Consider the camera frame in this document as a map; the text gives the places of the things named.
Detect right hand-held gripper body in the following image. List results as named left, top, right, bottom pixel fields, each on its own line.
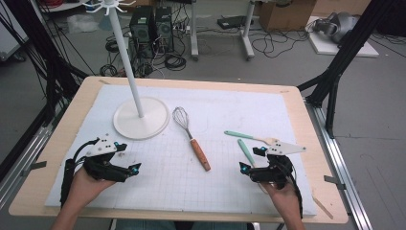
left=249, top=140, right=307, bottom=190

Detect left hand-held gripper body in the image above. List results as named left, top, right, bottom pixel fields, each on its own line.
left=81, top=133, right=129, bottom=182

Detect solid spatula with green handle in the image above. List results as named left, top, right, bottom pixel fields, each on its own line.
left=237, top=138, right=257, bottom=168

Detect slotted spatula with green handle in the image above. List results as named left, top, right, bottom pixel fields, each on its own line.
left=223, top=129, right=279, bottom=147

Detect white rack stand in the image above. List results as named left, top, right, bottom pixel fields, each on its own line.
left=81, top=0, right=170, bottom=141

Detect wire whisk with wooden handle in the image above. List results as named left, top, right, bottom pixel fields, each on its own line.
left=171, top=105, right=212, bottom=173

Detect person's right hand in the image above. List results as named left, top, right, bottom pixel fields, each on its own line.
left=259, top=181, right=303, bottom=219

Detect person's left hand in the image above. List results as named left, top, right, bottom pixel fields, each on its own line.
left=65, top=168, right=115, bottom=210

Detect white foam mat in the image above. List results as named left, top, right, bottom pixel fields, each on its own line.
left=44, top=83, right=318, bottom=217

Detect thin wooden stick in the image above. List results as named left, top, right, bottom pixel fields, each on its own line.
left=312, top=195, right=334, bottom=220

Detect light wooden table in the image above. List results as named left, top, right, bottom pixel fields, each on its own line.
left=9, top=76, right=350, bottom=224

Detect black computer tower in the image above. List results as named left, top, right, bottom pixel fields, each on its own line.
left=154, top=6, right=175, bottom=53
left=128, top=6, right=156, bottom=59

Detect white floor board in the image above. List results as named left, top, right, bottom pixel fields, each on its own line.
left=305, top=15, right=380, bottom=58

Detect clear plastic bag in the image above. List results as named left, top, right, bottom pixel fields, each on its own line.
left=66, top=13, right=97, bottom=35

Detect flat black box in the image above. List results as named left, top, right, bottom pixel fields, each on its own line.
left=216, top=14, right=255, bottom=31

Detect brown cardboard box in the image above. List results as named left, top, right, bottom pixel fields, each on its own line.
left=258, top=0, right=317, bottom=33

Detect white cabinet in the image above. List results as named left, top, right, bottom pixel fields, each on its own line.
left=0, top=0, right=30, bottom=61

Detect white round table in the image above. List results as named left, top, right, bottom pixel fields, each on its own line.
left=37, top=0, right=90, bottom=13

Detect grey headset device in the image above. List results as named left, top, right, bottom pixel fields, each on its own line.
left=312, top=11, right=360, bottom=44

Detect beige cardboard box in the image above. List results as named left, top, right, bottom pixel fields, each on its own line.
left=314, top=0, right=372, bottom=16

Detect right hand-held gripper cable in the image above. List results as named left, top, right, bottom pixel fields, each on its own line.
left=286, top=164, right=305, bottom=219

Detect hand-held gripper cable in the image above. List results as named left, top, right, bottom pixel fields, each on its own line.
left=286, top=164, right=305, bottom=219
left=59, top=137, right=101, bottom=208

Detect left hand-held gripper cable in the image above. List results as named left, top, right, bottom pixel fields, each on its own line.
left=59, top=137, right=101, bottom=208

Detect grey metal clamp bracket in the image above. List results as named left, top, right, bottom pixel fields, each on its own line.
left=324, top=174, right=348, bottom=191
left=20, top=160, right=48, bottom=177

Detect aluminium rail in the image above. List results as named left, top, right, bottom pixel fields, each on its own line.
left=0, top=124, right=54, bottom=209
left=304, top=99, right=372, bottom=230

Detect coiled black cable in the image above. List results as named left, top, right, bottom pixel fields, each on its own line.
left=164, top=54, right=187, bottom=72
left=99, top=63, right=119, bottom=78

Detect black metal frame stand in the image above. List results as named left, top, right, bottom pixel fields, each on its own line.
left=296, top=0, right=396, bottom=140
left=0, top=0, right=90, bottom=127

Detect loose black floor cables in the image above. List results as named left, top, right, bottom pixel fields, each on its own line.
left=250, top=28, right=310, bottom=59

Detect white desk frame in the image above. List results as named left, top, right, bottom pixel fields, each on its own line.
left=190, top=0, right=257, bottom=61

